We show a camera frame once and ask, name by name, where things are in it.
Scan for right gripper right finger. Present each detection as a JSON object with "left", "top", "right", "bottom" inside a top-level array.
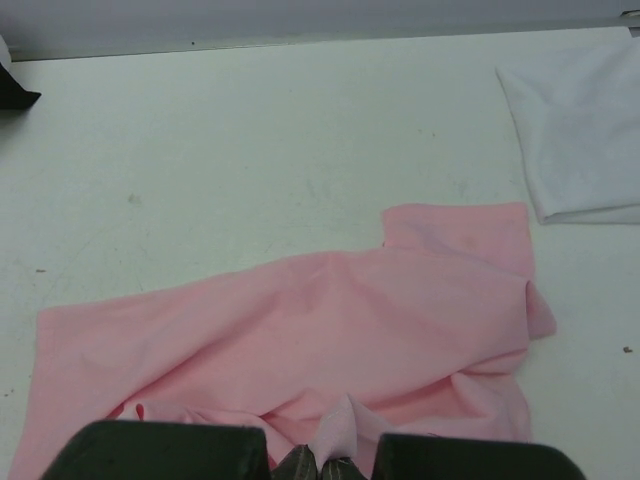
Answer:
[{"left": 372, "top": 434, "right": 585, "bottom": 480}]

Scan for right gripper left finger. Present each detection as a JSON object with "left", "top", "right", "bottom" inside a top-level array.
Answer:
[{"left": 45, "top": 421, "right": 271, "bottom": 480}]

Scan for pink t shirt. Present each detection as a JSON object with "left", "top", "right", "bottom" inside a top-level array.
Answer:
[{"left": 9, "top": 203, "right": 556, "bottom": 479}]

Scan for black t shirt in basket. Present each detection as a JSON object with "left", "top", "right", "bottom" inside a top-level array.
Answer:
[{"left": 0, "top": 65, "right": 41, "bottom": 111}]

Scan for folded white t shirt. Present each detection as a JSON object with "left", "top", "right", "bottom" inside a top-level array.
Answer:
[{"left": 496, "top": 38, "right": 639, "bottom": 224}]

